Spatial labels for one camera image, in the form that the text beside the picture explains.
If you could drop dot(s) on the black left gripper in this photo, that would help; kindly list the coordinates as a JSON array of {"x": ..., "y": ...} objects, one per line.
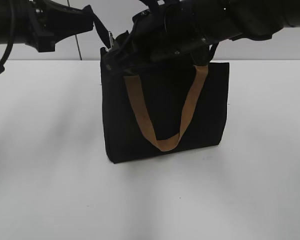
[{"x": 50, "y": 22}]

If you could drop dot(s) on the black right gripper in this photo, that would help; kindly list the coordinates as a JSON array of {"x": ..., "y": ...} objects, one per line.
[{"x": 162, "y": 32}]

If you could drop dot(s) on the black tote bag tan handles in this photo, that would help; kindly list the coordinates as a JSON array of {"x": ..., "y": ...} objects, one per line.
[{"x": 176, "y": 107}]

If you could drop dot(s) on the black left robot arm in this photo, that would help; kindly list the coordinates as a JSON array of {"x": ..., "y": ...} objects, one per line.
[{"x": 13, "y": 14}]

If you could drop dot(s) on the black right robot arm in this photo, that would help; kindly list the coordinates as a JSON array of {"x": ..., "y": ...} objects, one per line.
[{"x": 256, "y": 20}]

